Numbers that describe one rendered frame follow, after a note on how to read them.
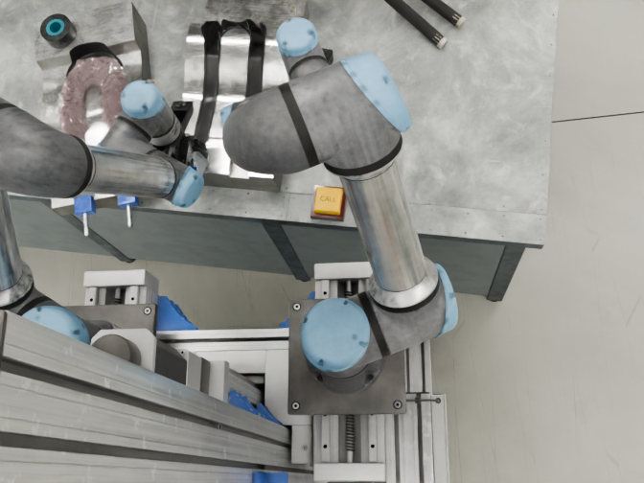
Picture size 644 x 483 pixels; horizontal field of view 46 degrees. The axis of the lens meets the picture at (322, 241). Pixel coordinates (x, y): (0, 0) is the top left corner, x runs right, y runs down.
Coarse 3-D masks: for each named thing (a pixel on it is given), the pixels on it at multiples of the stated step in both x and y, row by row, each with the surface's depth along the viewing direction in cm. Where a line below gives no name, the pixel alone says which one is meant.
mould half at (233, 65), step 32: (224, 0) 193; (256, 0) 192; (288, 0) 191; (192, 32) 182; (192, 64) 182; (224, 64) 181; (192, 96) 183; (224, 96) 182; (192, 128) 180; (224, 160) 176
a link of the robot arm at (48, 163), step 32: (0, 128) 100; (32, 128) 102; (0, 160) 100; (32, 160) 101; (64, 160) 104; (96, 160) 112; (128, 160) 121; (160, 160) 133; (32, 192) 105; (64, 192) 107; (96, 192) 117; (128, 192) 124; (160, 192) 133; (192, 192) 139
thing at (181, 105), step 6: (174, 102) 166; (180, 102) 166; (186, 102) 165; (192, 102) 166; (174, 108) 164; (180, 108) 164; (186, 108) 164; (192, 108) 166; (174, 114) 163; (180, 114) 162; (186, 114) 162; (192, 114) 166; (180, 120) 161; (186, 120) 162; (186, 126) 162
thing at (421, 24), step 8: (384, 0) 188; (392, 0) 186; (400, 0) 186; (400, 8) 186; (408, 8) 186; (408, 16) 186; (416, 16) 186; (416, 24) 186; (424, 24) 186; (424, 32) 186; (432, 32) 186; (432, 40) 186; (440, 40) 185; (440, 48) 187
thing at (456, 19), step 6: (426, 0) 188; (432, 0) 188; (438, 0) 187; (432, 6) 188; (438, 6) 187; (444, 6) 187; (438, 12) 188; (444, 12) 187; (450, 12) 187; (456, 12) 187; (450, 18) 187; (456, 18) 187; (462, 18) 187; (456, 24) 187; (462, 24) 188
